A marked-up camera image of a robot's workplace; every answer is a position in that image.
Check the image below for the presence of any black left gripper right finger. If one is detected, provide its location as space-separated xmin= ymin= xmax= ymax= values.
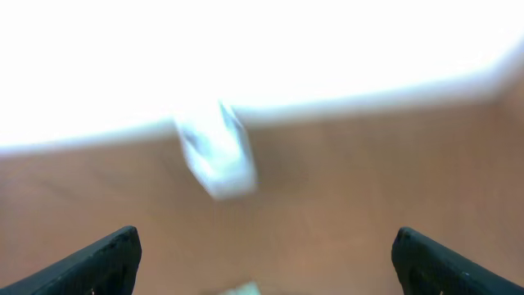
xmin=391 ymin=227 xmax=523 ymax=295

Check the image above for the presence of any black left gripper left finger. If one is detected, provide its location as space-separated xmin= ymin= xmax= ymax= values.
xmin=1 ymin=225 xmax=142 ymax=295

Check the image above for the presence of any teal wet wipes pack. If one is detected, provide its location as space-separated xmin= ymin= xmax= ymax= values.
xmin=219 ymin=282 xmax=261 ymax=295

